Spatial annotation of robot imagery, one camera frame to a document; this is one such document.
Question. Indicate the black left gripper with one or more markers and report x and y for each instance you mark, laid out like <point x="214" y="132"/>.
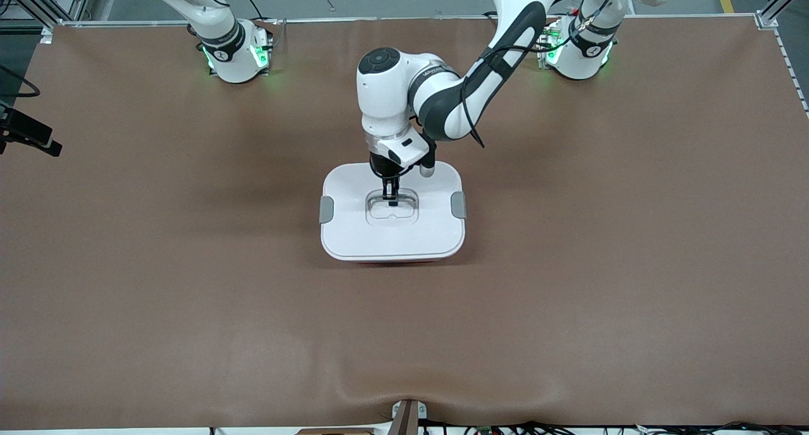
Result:
<point x="381" y="166"/>

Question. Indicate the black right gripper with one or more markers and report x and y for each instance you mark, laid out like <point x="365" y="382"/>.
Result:
<point x="29" y="129"/>

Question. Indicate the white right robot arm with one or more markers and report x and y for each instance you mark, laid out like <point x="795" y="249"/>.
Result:
<point x="231" y="55"/>

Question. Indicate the aluminium frame profile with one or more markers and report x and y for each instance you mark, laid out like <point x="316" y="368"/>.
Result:
<point x="28" y="4"/>
<point x="784" y="2"/>

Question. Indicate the brown table mat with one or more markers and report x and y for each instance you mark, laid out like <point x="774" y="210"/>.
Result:
<point x="189" y="327"/>

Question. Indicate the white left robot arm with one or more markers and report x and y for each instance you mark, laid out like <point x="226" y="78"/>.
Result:
<point x="385" y="100"/>

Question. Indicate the white plastic box lid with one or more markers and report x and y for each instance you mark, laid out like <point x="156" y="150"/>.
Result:
<point x="354" y="232"/>

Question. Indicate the grey lid latch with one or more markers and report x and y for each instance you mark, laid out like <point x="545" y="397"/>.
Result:
<point x="326" y="210"/>
<point x="458" y="205"/>

